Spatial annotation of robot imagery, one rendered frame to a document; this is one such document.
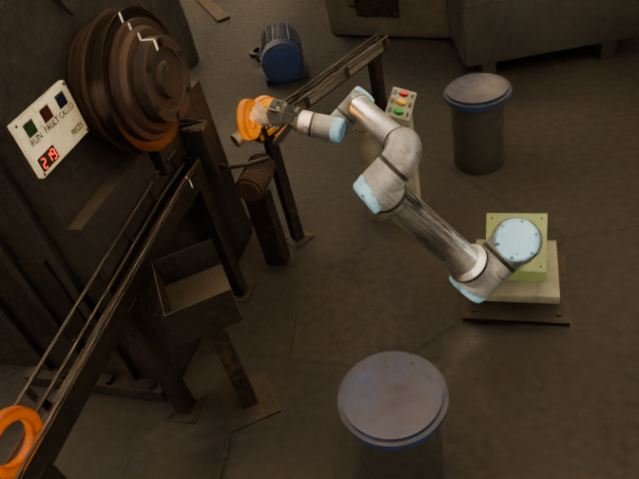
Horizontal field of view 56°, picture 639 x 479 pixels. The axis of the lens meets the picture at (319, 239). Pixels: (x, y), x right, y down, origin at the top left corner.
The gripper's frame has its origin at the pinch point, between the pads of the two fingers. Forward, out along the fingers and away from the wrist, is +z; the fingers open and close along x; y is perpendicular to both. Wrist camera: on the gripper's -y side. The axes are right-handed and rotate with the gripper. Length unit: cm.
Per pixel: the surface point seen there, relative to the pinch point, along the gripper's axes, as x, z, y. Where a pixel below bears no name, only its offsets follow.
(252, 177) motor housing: -3.5, -1.0, -32.5
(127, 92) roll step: 38, 26, 25
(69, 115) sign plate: 47, 42, 18
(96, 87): 43, 34, 27
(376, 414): 95, -71, -23
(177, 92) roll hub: 21.3, 17.8, 17.4
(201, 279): 64, -6, -24
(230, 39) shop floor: -273, 109, -117
